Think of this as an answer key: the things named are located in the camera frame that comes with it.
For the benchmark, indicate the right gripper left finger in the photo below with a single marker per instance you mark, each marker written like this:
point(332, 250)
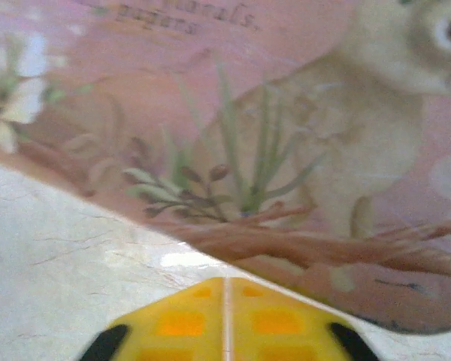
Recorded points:
point(180, 323)

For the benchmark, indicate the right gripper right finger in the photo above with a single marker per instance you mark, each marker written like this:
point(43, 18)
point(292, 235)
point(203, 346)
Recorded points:
point(274, 323)

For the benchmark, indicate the pink decorated keepsake box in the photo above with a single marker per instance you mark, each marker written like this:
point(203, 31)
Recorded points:
point(248, 113)

